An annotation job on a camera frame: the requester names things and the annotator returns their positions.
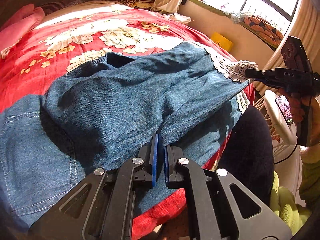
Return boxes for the blue denim lace-hem pants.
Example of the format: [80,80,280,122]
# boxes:
[1,42,249,231]

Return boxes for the right hand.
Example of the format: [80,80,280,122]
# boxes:
[278,88,318,125]

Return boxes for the yellow box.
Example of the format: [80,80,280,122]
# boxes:
[210,32,234,52]

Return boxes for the red floral blanket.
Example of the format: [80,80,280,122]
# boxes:
[1,9,253,239]

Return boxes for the pink quilt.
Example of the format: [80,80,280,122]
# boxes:
[0,4,45,51]

